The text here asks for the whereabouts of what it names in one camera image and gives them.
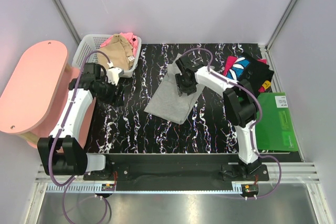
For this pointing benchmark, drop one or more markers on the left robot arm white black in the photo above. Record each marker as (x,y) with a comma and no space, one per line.
(61,152)

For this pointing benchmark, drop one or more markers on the white plastic laundry basket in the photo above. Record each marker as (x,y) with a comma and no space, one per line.
(92,42)

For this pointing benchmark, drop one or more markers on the aluminium front rail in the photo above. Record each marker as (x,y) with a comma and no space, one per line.
(270,175)

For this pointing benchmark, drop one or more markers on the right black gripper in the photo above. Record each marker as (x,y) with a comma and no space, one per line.
(181,88)

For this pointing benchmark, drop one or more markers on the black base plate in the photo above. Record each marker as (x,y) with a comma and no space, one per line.
(177,172)

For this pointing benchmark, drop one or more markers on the aluminium frame post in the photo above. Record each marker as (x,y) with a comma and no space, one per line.
(67,20)
(291,5)

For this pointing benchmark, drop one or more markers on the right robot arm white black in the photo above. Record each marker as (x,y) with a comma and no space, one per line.
(241,107)

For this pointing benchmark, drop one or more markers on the right aluminium frame post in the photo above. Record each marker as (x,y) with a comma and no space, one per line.
(291,5)

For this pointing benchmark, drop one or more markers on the pink t shirt in basket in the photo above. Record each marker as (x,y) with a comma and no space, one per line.
(130,37)

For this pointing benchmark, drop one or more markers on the black printed folded t shirt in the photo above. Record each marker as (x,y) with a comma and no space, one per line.
(256,72)

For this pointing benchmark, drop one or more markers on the green folding board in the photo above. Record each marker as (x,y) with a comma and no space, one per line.
(275,130)

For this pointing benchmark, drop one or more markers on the beige t shirt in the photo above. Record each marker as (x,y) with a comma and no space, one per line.
(119,51)

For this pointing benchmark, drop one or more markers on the pink oval tiered shelf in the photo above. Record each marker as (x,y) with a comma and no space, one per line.
(36,94)

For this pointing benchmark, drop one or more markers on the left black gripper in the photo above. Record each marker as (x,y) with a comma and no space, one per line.
(116,99)

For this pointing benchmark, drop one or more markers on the left aluminium frame post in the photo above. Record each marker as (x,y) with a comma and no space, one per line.
(67,20)

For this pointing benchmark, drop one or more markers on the grey t shirt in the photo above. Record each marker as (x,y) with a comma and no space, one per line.
(167,104)

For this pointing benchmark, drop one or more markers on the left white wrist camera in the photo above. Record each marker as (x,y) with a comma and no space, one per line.
(114,74)

